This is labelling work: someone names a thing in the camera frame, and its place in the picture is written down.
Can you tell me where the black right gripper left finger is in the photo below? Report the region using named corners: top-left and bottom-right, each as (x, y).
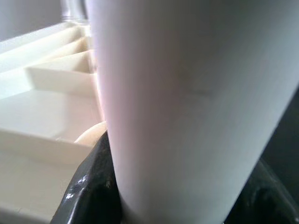
top-left (50, 130), bottom-right (123, 224)

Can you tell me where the white plastic table leg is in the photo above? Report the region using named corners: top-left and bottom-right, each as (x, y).
top-left (85, 0), bottom-right (299, 224)
top-left (60, 0), bottom-right (89, 23)

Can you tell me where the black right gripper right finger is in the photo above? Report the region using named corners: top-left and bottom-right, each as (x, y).
top-left (225, 161), bottom-right (299, 224)

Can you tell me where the white plastic table top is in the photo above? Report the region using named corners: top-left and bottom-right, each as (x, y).
top-left (0, 21), bottom-right (108, 224)

